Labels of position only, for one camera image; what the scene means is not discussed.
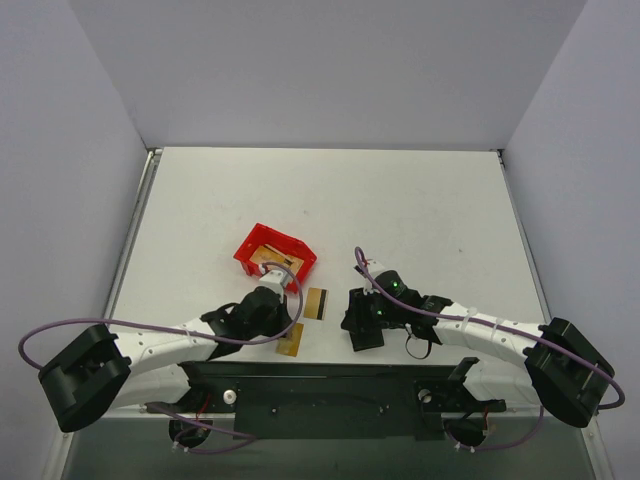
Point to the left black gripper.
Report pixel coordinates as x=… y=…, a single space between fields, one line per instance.
x=279 y=310

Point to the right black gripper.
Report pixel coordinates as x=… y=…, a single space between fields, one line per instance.
x=362 y=312

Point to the black card holder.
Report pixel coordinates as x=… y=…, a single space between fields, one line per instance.
x=366 y=339

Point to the gold card front up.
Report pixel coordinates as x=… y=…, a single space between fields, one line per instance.
x=288 y=345

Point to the gold card stripe up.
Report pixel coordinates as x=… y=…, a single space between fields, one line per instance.
x=316 y=303

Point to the red plastic bin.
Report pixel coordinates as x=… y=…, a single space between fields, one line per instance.
x=264 y=244

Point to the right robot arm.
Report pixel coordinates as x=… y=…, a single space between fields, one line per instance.
x=560 y=369

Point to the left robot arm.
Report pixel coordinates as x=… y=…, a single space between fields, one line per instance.
x=101 y=371

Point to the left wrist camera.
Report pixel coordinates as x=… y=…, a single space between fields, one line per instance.
x=275 y=279

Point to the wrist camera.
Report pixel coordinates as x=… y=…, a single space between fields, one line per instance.
x=275 y=279
x=372 y=270

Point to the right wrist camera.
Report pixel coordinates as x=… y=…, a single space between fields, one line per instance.
x=372 y=270

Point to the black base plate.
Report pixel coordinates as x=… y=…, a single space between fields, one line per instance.
x=286 y=401

